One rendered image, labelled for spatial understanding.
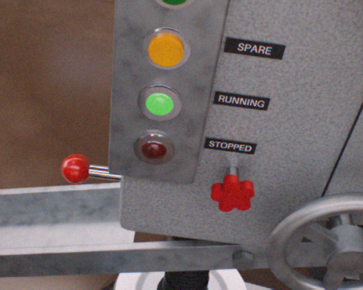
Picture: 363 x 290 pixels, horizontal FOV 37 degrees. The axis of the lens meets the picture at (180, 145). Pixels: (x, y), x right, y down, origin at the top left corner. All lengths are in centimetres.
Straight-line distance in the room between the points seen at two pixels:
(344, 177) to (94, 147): 193
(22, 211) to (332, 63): 55
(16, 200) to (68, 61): 214
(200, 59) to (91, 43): 269
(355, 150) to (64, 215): 46
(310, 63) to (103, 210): 46
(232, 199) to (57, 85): 232
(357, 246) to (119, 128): 23
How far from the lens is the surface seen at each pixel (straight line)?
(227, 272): 91
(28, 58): 296
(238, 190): 47
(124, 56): 41
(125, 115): 45
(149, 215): 56
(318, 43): 43
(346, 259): 52
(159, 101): 43
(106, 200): 79
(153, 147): 46
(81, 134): 246
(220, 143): 48
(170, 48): 40
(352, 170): 53
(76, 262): 73
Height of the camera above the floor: 163
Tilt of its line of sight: 42 degrees down
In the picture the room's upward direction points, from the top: 9 degrees clockwise
